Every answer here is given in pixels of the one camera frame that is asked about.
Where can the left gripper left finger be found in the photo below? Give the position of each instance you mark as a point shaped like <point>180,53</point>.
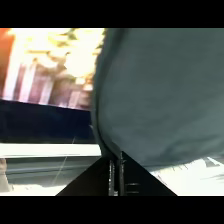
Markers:
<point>93,181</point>

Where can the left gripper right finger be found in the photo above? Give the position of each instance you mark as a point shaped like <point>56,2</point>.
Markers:
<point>143,183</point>

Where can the grey garment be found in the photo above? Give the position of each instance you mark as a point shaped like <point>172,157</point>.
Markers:
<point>160,100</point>

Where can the silver frame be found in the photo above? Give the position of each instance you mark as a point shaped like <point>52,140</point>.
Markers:
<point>40,160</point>

